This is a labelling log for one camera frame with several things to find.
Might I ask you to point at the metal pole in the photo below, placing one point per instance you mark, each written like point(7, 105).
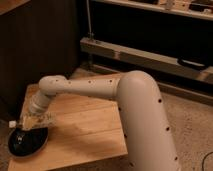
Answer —
point(90, 32)

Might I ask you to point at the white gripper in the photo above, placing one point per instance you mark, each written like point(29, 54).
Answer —
point(34, 120)

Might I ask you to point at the long wooden beam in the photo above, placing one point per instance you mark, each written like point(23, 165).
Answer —
point(145, 59)

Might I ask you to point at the wooden shelf with items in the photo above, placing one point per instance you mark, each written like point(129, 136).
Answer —
point(176, 7)

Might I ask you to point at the wooden table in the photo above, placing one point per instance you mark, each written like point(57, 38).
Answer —
point(86, 129)

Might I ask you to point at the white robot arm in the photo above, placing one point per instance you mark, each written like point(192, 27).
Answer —
point(148, 136)

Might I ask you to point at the dark ceramic bowl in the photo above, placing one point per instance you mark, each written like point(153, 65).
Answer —
point(25, 143)

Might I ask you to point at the black handle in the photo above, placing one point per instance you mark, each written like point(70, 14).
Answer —
point(192, 65)

